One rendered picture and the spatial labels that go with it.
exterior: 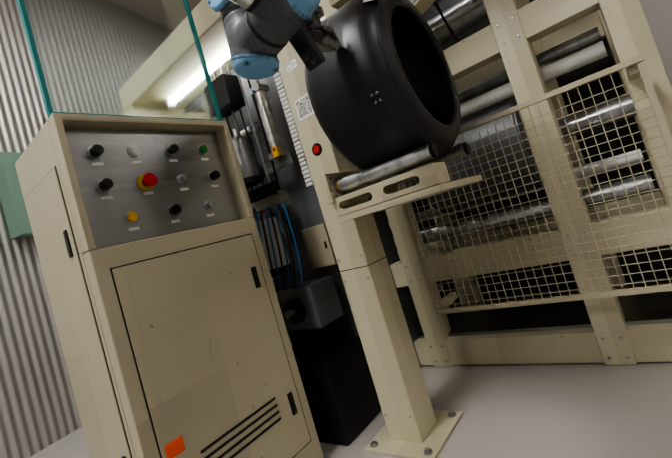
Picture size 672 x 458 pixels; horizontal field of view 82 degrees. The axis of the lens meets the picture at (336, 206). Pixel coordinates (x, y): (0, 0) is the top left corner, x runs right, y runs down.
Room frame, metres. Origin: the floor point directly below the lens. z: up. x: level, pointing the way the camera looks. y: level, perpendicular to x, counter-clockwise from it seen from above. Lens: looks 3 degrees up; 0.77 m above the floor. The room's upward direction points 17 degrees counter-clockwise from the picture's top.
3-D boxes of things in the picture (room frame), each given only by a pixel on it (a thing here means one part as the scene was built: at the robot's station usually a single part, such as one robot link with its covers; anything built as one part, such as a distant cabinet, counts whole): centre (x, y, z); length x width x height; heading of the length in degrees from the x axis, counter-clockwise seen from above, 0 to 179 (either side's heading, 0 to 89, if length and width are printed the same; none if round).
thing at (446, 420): (1.41, -0.03, 0.01); 0.27 x 0.27 x 0.02; 52
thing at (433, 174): (1.16, -0.16, 0.84); 0.36 x 0.09 x 0.06; 52
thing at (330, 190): (1.38, -0.11, 0.90); 0.40 x 0.03 x 0.10; 142
